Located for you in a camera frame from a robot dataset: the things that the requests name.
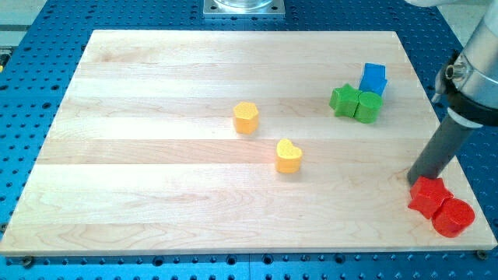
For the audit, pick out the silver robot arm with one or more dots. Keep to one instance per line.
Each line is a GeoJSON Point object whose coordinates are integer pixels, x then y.
{"type": "Point", "coordinates": [469, 78]}

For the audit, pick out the light wooden board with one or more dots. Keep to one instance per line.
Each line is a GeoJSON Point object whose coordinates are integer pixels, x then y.
{"type": "Point", "coordinates": [142, 156]}

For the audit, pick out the green cylinder block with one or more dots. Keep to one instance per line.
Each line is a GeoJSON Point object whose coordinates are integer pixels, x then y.
{"type": "Point", "coordinates": [369, 106]}

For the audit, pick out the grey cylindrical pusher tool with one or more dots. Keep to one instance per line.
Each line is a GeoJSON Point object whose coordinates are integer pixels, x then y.
{"type": "Point", "coordinates": [449, 137]}

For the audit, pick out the red star block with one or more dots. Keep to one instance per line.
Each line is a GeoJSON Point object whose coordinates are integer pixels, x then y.
{"type": "Point", "coordinates": [428, 195]}

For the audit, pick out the red cylinder block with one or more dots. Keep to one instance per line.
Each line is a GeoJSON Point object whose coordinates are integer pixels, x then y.
{"type": "Point", "coordinates": [453, 218]}

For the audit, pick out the blue cube block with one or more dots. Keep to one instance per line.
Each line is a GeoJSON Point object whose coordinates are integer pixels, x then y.
{"type": "Point", "coordinates": [373, 79]}

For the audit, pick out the yellow heart block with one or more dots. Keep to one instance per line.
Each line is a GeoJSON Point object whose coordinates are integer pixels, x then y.
{"type": "Point", "coordinates": [288, 157]}

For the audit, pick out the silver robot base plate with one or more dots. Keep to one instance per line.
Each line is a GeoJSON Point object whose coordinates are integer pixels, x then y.
{"type": "Point", "coordinates": [243, 8]}

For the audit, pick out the green star block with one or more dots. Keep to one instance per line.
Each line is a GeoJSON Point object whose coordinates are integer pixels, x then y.
{"type": "Point", "coordinates": [344, 100]}

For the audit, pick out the yellow hexagon block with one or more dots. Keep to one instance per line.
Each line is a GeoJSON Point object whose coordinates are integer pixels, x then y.
{"type": "Point", "coordinates": [245, 117]}

